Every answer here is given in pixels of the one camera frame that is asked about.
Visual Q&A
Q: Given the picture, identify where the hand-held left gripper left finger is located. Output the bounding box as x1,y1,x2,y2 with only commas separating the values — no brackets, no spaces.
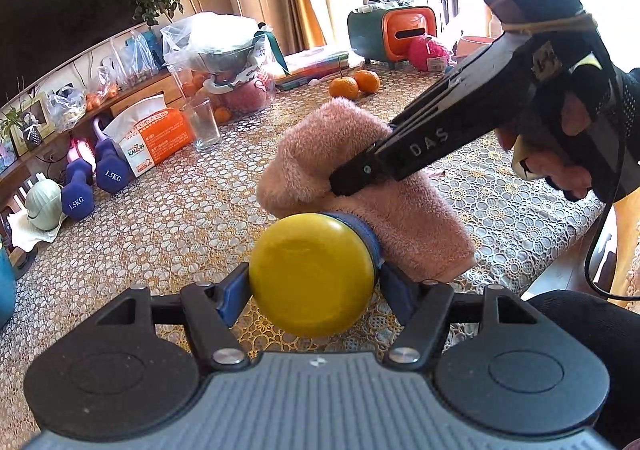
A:
97,264,252,372

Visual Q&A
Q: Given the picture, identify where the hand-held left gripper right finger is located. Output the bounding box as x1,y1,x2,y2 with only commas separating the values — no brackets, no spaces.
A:
379,264,545,368

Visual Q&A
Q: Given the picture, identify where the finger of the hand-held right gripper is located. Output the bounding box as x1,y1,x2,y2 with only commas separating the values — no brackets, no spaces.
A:
387,37,507,137
329,82,535,198

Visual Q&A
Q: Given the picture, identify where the pink fluffy towel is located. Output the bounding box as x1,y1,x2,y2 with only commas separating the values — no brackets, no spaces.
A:
255,98,476,283

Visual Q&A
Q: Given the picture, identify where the yellow capped blue bottle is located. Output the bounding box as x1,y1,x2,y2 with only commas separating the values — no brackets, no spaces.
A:
248,212,386,337

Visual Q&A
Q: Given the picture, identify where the person's right hand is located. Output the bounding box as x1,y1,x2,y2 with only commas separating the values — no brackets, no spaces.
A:
497,54,615,201

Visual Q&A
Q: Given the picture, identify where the pink fuzzy ball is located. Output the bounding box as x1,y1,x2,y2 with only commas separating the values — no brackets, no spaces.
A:
407,35,451,72

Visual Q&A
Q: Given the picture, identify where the pink plastic basin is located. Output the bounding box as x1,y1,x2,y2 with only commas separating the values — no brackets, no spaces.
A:
457,34,496,58

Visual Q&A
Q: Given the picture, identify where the green and orange tissue holder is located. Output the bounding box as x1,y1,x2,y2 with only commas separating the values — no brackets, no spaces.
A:
347,5,439,65

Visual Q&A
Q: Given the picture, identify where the orange with stem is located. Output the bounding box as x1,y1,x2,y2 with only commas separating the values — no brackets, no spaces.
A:
328,64,360,101

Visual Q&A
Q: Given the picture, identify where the stack of colourful books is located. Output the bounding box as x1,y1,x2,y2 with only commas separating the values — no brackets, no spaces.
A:
273,48,366,92

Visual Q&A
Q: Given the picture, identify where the red round fruit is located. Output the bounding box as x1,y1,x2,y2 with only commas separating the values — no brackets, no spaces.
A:
222,76,266,113

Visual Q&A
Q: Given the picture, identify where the clear drinking glass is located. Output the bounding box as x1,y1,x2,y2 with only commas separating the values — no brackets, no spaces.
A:
182,96,222,153

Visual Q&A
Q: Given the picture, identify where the purple dumbbell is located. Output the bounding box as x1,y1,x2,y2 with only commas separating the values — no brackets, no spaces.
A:
94,139,136,195
60,160,96,221

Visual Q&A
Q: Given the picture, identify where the orange and white tissue box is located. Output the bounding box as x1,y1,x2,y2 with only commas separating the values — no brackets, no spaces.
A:
102,94,195,177

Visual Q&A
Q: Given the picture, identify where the grey bowl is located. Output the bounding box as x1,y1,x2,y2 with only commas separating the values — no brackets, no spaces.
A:
192,14,261,76

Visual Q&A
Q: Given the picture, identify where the pink kettlebell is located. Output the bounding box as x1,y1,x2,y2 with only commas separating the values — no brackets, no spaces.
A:
67,117,109,171

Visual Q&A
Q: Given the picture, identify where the person's black trouser leg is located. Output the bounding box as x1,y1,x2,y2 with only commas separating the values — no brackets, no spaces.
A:
527,289,640,450

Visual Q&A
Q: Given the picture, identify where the pale green round container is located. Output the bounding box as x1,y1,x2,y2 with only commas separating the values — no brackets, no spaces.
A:
24,178,64,232

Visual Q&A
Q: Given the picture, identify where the white cloth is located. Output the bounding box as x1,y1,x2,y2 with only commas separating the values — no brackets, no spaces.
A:
7,212,66,253

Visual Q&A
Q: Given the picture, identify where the large clear plastic bag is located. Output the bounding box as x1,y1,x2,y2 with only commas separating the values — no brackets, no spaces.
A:
160,12,281,123

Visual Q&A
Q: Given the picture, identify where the wooden television cabinet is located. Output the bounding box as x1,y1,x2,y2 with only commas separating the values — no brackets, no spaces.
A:
0,66,186,231

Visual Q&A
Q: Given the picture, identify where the bag of oranges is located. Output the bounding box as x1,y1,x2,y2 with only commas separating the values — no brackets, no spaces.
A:
84,64,124,111

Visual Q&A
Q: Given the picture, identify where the small clear plastic bag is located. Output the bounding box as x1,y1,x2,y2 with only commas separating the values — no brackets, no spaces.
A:
47,86,89,131

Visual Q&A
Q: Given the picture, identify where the potted plant in dark vase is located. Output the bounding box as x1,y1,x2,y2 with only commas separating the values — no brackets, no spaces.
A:
0,74,47,153

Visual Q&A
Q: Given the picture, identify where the black flat television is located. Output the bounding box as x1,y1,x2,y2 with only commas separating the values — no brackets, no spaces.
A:
0,0,144,108

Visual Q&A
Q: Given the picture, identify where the tan string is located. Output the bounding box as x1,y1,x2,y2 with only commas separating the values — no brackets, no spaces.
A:
499,12,599,38

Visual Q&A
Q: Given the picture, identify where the black cable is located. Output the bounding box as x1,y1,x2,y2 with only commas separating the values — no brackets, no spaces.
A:
584,202,640,303

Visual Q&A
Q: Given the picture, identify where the photo frame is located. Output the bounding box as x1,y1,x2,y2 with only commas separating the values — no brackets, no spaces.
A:
30,92,56,138

